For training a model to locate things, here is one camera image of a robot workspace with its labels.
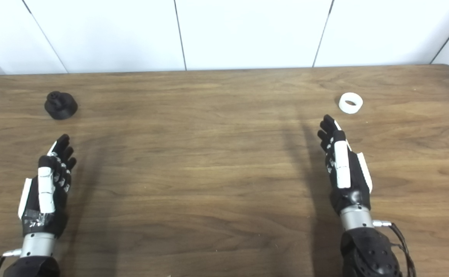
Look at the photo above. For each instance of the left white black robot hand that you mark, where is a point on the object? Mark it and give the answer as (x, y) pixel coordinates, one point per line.
(46, 184)

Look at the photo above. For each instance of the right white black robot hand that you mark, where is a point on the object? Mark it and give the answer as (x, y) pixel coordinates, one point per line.
(342, 169)

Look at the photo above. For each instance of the round black part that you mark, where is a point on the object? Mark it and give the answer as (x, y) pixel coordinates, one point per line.
(61, 105)

